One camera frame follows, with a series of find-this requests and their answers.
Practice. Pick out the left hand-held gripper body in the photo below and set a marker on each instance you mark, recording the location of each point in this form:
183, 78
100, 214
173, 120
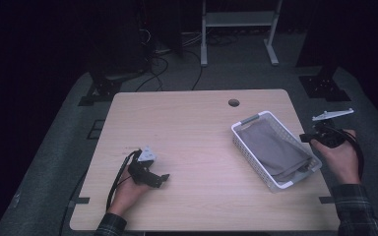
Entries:
142, 167

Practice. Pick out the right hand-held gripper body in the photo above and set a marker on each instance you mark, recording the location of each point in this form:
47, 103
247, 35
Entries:
329, 132

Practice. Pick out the grey cloth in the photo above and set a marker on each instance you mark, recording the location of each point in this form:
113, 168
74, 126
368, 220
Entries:
272, 147

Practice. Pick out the white perforated plastic basket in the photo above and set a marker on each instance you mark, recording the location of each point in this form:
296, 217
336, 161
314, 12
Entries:
259, 164

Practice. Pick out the person's left hand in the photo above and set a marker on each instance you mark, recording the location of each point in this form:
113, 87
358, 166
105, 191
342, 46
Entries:
128, 193

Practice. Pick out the person's right hand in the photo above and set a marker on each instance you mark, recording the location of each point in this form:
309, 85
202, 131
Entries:
341, 160

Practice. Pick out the black metal stand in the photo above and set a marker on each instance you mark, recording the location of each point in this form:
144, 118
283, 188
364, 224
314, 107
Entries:
111, 85
325, 85

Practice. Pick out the black tape strip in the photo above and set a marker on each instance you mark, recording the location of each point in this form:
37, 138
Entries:
326, 199
82, 200

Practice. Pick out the white metal desk frame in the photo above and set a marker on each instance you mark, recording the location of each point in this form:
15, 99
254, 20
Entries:
239, 19

